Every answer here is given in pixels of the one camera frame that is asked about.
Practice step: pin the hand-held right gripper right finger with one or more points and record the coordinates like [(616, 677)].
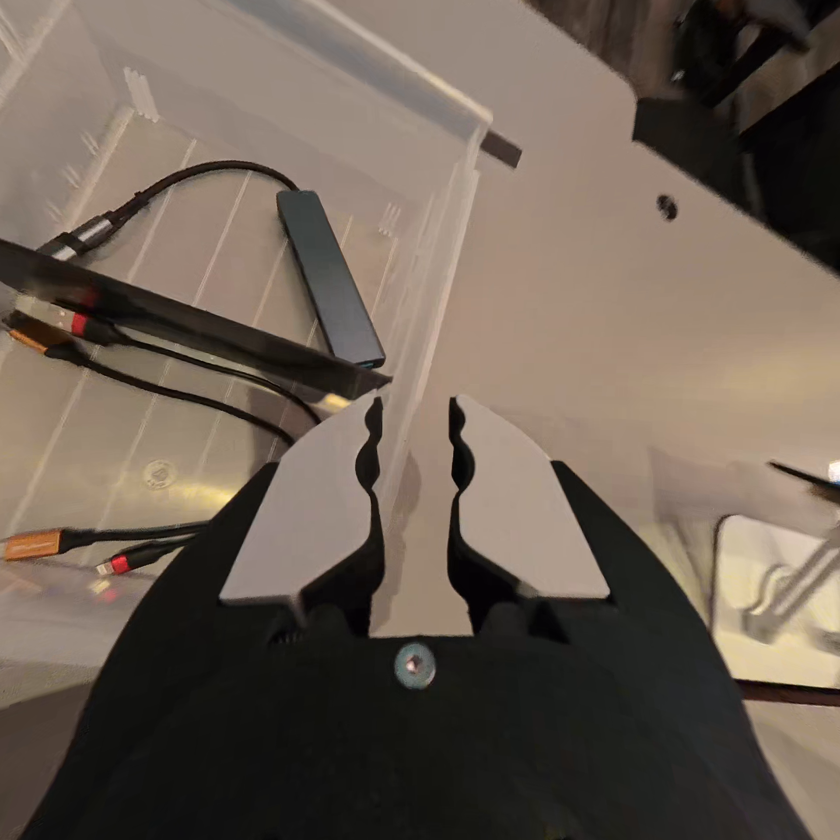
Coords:
[(525, 525)]

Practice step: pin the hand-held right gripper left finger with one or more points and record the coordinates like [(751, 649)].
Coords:
[(302, 525)]

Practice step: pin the grey usb hub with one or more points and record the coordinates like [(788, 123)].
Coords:
[(328, 275)]

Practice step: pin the clear plastic box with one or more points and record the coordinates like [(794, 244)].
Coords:
[(197, 98)]

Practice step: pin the black divider plate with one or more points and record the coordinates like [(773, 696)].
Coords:
[(197, 328)]

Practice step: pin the instruction sheet on wooden stand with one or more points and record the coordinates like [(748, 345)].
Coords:
[(774, 590)]

